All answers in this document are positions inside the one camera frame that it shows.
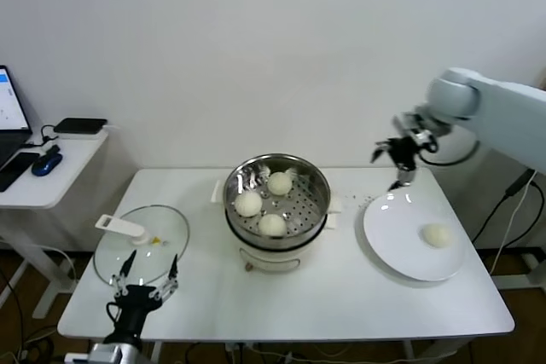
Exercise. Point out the stainless steel steamer basket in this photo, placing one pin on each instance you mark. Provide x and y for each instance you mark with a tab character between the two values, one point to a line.
309	198

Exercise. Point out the blue computer mouse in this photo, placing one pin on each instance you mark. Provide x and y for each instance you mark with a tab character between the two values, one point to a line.
44	165

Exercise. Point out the black laptop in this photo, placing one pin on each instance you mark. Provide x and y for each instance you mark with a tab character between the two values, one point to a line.
13	146

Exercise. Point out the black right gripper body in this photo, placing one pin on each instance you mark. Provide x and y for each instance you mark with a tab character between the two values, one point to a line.
407	153

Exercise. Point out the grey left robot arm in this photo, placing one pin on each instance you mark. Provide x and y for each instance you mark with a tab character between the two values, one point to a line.
111	353

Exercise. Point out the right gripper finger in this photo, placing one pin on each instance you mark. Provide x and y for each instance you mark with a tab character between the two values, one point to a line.
404	177
384	148

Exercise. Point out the white round plate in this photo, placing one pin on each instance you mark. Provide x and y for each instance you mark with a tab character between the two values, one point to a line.
392	244

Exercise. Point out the black flat drive box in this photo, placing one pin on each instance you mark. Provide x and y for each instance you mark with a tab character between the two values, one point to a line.
80	125

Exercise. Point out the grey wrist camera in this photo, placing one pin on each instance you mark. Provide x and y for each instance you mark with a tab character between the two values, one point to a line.
409	125

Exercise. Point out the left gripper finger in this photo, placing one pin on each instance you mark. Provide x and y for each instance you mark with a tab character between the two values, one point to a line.
120	283
170	281

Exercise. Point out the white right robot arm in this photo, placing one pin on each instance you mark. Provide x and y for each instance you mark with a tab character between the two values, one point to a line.
503	99

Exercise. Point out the white side table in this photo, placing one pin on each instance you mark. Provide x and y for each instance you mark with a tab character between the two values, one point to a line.
64	185

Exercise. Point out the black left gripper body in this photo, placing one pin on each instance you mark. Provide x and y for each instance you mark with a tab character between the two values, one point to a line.
138	298

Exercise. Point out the white steamed baozi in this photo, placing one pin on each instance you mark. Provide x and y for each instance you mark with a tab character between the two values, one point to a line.
272	225
279	183
436	236
248	204

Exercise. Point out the white flat box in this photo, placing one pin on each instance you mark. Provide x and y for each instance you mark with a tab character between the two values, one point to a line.
85	137

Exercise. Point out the black smartphone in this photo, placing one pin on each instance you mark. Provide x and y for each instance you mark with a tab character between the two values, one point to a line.
17	168

